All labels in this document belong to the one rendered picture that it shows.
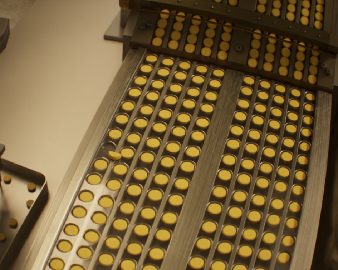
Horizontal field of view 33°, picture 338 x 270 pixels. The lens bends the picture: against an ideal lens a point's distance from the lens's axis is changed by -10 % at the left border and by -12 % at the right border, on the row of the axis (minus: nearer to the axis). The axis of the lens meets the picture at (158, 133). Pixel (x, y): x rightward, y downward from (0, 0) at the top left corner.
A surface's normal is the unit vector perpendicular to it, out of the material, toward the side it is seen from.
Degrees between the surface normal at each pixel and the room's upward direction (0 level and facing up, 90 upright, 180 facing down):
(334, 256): 56
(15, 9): 0
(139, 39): 38
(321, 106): 0
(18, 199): 0
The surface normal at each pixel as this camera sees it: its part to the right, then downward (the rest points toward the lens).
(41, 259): 0.04, -0.72
